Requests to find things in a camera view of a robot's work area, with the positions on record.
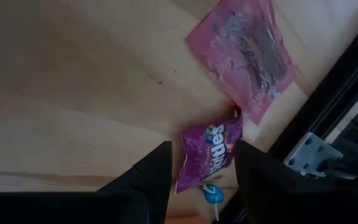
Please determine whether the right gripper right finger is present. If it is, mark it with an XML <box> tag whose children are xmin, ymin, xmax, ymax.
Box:
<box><xmin>234</xmin><ymin>139</ymin><xmax>326</xmax><ymax>224</ymax></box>

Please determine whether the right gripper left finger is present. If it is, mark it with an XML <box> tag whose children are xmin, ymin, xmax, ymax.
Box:
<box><xmin>96</xmin><ymin>141</ymin><xmax>173</xmax><ymax>224</ymax></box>

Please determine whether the purple Skittles candy pack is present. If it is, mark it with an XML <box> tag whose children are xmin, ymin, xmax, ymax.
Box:
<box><xmin>175</xmin><ymin>116</ymin><xmax>244</xmax><ymax>194</ymax></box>

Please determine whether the pink translucent candy pack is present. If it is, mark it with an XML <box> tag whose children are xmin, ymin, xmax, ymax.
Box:
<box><xmin>186</xmin><ymin>0</ymin><xmax>298</xmax><ymax>126</ymax></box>

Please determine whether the blue wrapped lollipop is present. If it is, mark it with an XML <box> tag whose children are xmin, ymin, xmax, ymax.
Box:
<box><xmin>202</xmin><ymin>184</ymin><xmax>226</xmax><ymax>222</ymax></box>

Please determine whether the grey metal bracket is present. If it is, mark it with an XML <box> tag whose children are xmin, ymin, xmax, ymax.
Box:
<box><xmin>283</xmin><ymin>132</ymin><xmax>344</xmax><ymax>178</ymax></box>

